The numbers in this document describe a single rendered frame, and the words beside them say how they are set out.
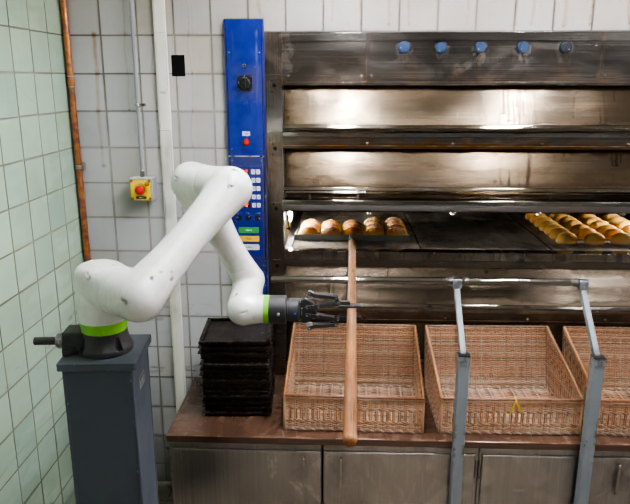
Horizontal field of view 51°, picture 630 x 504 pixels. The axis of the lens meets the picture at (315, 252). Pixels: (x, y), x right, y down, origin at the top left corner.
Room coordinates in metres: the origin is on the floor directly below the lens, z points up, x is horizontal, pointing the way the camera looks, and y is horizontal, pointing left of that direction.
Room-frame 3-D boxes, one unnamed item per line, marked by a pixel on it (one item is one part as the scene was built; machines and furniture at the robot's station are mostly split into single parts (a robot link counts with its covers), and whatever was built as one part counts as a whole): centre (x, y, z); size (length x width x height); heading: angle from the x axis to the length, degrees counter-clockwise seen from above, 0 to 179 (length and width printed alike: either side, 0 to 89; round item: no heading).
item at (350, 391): (2.06, -0.12, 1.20); 1.71 x 0.03 x 0.03; 177
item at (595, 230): (3.21, -1.36, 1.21); 0.61 x 0.48 x 0.06; 178
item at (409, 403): (2.55, -0.16, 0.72); 0.56 x 0.49 x 0.28; 87
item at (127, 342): (1.68, 0.63, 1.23); 0.26 x 0.15 x 0.06; 92
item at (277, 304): (2.01, 0.12, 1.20); 0.12 x 0.06 x 0.09; 177
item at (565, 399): (2.53, -0.76, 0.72); 0.56 x 0.49 x 0.28; 89
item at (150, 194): (2.81, 0.74, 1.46); 0.10 x 0.07 x 0.10; 88
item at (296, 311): (2.01, 0.04, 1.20); 0.09 x 0.07 x 0.08; 87
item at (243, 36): (3.76, 0.25, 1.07); 1.93 x 0.16 x 2.15; 178
